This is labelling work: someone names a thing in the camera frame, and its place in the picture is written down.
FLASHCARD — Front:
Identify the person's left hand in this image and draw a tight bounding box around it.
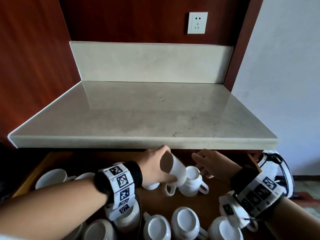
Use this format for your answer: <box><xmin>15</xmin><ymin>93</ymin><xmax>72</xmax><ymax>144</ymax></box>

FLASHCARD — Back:
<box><xmin>136</xmin><ymin>145</ymin><xmax>178</xmax><ymax>187</ymax></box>

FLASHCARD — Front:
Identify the person's right hand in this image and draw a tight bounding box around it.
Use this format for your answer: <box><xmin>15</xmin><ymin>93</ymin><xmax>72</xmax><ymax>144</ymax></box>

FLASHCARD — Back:
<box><xmin>191</xmin><ymin>149</ymin><xmax>243</xmax><ymax>183</ymax></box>

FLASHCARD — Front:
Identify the white ceramic mug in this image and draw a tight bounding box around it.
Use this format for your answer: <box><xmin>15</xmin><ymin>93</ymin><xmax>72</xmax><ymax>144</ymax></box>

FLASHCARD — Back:
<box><xmin>160</xmin><ymin>150</ymin><xmax>188</xmax><ymax>197</ymax></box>

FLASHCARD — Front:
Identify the person's right forearm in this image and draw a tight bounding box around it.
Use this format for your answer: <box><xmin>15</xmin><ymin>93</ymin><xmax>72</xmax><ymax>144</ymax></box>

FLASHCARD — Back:
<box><xmin>264</xmin><ymin>197</ymin><xmax>320</xmax><ymax>240</ymax></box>

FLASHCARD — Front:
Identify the person's left forearm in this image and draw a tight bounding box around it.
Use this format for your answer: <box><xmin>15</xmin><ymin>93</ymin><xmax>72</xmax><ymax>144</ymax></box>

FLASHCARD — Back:
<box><xmin>0</xmin><ymin>178</ymin><xmax>108</xmax><ymax>240</ymax></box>

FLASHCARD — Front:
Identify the brown wooden drawer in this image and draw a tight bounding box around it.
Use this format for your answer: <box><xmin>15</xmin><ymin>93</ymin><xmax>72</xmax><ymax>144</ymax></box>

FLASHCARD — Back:
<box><xmin>11</xmin><ymin>150</ymin><xmax>263</xmax><ymax>240</ymax></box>

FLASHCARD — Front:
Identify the left wrist marker tracker band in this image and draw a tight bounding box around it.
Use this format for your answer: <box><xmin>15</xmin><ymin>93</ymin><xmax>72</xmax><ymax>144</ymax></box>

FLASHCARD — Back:
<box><xmin>94</xmin><ymin>161</ymin><xmax>143</xmax><ymax>222</ymax></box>

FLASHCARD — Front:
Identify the wrist marker tracker band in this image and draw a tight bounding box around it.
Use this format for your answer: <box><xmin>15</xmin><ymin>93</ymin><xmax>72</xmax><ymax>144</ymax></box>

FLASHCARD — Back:
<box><xmin>94</xmin><ymin>161</ymin><xmax>143</xmax><ymax>222</ymax></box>
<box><xmin>218</xmin><ymin>167</ymin><xmax>286</xmax><ymax>233</ymax></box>

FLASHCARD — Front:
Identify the right wrist marker tracker band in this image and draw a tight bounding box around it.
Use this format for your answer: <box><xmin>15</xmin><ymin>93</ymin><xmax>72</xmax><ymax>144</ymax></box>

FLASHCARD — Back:
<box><xmin>218</xmin><ymin>167</ymin><xmax>286</xmax><ymax>233</ymax></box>

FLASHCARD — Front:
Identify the group of white cups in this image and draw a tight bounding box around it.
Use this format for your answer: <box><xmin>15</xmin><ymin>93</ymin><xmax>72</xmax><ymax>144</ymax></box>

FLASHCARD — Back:
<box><xmin>34</xmin><ymin>162</ymin><xmax>245</xmax><ymax>240</ymax></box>

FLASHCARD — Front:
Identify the beige marble backsplash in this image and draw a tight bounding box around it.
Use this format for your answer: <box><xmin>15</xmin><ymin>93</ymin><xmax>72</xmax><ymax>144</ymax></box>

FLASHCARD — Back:
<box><xmin>69</xmin><ymin>41</ymin><xmax>234</xmax><ymax>84</ymax></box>

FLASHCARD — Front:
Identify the white object with black cord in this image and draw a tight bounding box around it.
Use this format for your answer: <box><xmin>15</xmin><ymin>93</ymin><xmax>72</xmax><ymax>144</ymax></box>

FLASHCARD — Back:
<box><xmin>257</xmin><ymin>150</ymin><xmax>296</xmax><ymax>198</ymax></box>

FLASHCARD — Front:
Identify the white wall socket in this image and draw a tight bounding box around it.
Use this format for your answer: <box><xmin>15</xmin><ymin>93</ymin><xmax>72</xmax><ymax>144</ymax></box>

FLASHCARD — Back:
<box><xmin>187</xmin><ymin>12</ymin><xmax>209</xmax><ymax>35</ymax></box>

